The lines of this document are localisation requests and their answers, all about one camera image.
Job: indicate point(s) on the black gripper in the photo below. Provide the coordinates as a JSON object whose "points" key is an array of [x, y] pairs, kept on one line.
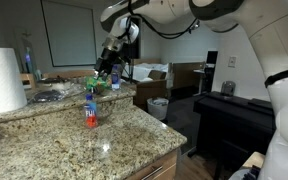
{"points": [[111, 48]]}

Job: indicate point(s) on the water bottle with red label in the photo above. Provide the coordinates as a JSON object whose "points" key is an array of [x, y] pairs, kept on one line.
{"points": [[90, 111]]}

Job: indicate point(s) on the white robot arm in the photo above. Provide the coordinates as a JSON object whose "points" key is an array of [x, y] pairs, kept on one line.
{"points": [[265, 24]]}

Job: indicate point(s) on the tall water bottle at back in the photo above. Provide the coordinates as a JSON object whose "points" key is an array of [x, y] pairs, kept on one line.
{"points": [[115, 78]]}

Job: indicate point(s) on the black plastic bag on counter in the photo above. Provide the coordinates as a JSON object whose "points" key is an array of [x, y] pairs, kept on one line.
{"points": [[47, 96]]}

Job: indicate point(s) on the white trash bin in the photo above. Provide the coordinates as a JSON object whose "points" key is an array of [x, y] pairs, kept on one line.
{"points": [[157, 107]]}

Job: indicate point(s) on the white paper towel roll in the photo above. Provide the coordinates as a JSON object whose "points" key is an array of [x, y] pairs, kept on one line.
{"points": [[12, 94]]}

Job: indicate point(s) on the black piano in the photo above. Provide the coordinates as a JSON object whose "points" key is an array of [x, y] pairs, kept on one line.
{"points": [[232, 128]]}

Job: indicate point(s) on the wall light switch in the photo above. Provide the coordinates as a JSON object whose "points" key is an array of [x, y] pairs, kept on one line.
{"points": [[232, 61]]}

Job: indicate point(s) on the metal drawer handle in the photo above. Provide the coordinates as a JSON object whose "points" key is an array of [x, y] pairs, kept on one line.
{"points": [[146, 177]]}

